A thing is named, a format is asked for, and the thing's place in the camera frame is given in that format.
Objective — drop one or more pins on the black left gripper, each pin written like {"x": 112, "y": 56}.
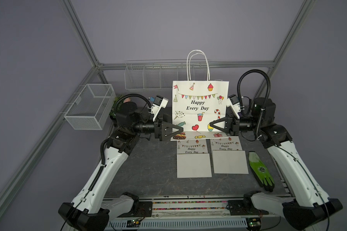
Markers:
{"x": 159, "y": 128}

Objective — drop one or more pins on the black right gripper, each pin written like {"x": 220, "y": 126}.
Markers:
{"x": 232, "y": 124}

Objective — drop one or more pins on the large white party paper bag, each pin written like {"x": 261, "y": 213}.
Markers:
{"x": 228, "y": 156}

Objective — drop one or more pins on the small white party paper bag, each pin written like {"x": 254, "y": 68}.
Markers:
{"x": 193, "y": 159}

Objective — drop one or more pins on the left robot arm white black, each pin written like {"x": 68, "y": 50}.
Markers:
{"x": 135, "y": 115}

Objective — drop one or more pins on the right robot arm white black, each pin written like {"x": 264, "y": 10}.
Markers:
{"x": 311, "y": 204}

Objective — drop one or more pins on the potted plant with pink flower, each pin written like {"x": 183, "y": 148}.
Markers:
{"x": 118, "y": 101}

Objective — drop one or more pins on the green black work glove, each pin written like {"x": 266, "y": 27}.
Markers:
{"x": 261, "y": 172}

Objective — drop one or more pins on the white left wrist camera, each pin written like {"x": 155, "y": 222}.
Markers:
{"x": 158, "y": 103}

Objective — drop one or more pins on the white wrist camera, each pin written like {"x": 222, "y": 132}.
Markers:
{"x": 158, "y": 103}
{"x": 234, "y": 103}

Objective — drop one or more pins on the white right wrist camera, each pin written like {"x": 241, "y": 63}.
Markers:
{"x": 234, "y": 103}

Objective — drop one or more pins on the white wire wall shelf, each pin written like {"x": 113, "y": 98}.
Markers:
{"x": 159, "y": 74}

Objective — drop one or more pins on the white wire side basket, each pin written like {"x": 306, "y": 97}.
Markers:
{"x": 91, "y": 108}

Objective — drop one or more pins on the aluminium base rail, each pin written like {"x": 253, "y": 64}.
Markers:
{"x": 175, "y": 214}

